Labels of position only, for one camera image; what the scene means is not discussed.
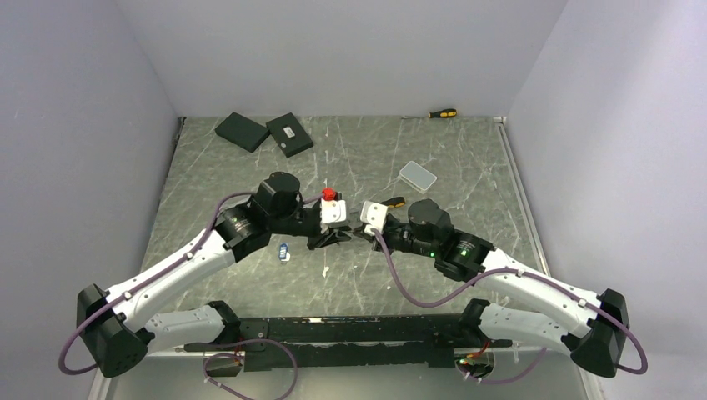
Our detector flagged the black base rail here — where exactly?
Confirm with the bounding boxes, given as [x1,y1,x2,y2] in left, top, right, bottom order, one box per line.
[220,313,514,372]

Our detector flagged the yellow black screwdriver near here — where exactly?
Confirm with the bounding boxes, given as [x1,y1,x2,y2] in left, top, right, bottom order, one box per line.
[384,197,406,208]

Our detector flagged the clear plastic box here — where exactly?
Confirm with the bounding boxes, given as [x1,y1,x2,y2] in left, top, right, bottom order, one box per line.
[399,161,438,193]

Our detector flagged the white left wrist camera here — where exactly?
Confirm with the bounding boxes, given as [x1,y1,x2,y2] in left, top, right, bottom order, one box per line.
[320,187,348,228]

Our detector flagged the blue key tag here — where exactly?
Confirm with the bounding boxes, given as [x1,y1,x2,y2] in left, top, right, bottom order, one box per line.
[278,243,291,263]

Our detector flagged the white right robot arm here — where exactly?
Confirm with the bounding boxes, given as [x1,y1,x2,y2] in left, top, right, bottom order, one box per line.
[353,199,636,378]

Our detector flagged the black flat box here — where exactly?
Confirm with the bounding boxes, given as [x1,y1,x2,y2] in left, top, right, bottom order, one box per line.
[214,112,270,153]

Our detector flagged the black box with label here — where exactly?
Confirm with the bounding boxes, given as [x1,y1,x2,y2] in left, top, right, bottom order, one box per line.
[266,113,313,158]

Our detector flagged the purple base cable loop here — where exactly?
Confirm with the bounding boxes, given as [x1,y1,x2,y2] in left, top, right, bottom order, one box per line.
[202,333,303,400]

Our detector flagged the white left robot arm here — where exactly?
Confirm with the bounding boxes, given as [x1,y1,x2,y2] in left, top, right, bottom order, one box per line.
[59,172,350,378]

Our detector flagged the orange black screwdriver far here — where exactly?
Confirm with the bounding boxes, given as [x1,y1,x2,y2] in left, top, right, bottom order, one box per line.
[402,108,458,120]

